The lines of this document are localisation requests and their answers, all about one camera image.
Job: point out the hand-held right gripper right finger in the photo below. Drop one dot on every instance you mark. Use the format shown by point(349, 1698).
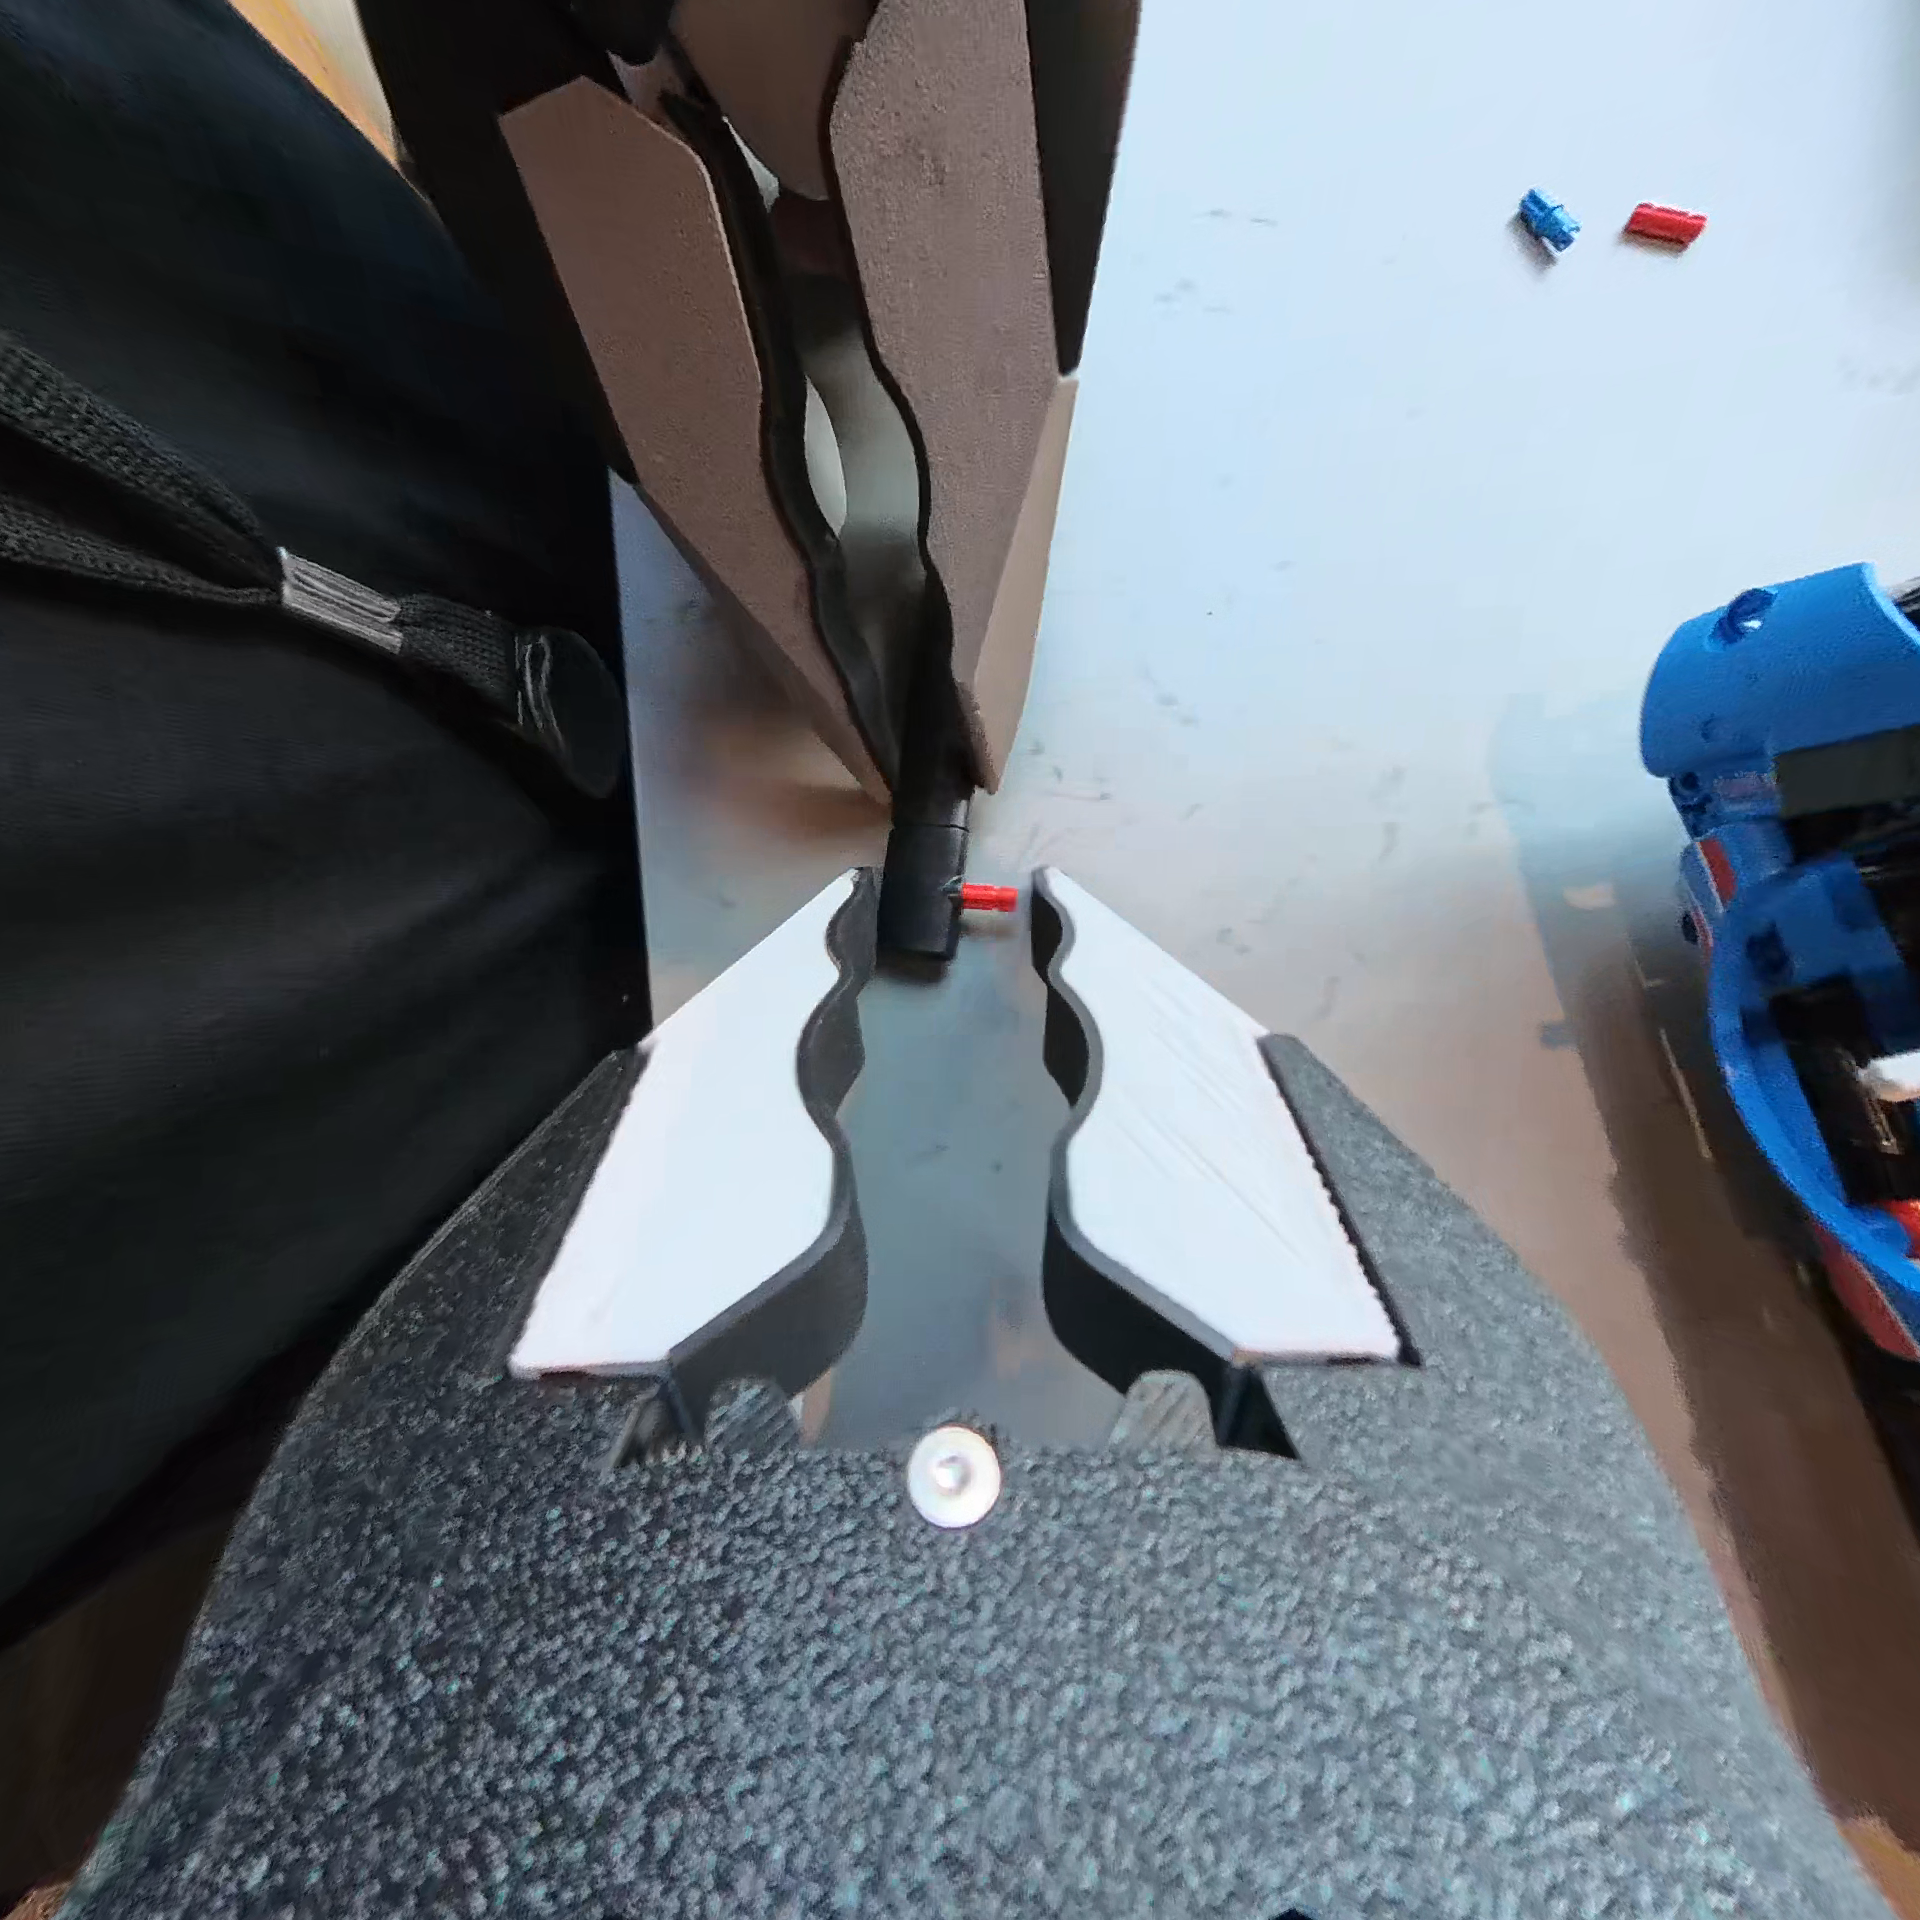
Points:
point(1212, 1203)

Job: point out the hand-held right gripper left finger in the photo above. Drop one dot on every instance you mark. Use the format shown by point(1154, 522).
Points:
point(688, 1203)

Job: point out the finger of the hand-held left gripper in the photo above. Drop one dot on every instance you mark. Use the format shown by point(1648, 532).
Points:
point(957, 270)
point(664, 331)

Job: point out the red toy axle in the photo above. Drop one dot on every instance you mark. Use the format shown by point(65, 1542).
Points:
point(986, 897)
point(1665, 226)

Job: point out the long black toy connector assembly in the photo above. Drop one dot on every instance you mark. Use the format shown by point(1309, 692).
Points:
point(917, 880)

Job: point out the blue toy pin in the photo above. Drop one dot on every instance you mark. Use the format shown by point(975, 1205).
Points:
point(1547, 216)

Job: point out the partly built toy car model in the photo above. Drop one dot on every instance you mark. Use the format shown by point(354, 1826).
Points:
point(1769, 897)

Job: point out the round grey knob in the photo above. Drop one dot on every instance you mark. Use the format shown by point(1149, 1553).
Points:
point(582, 724)

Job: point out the person's lap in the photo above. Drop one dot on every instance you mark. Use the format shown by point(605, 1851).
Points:
point(229, 897)

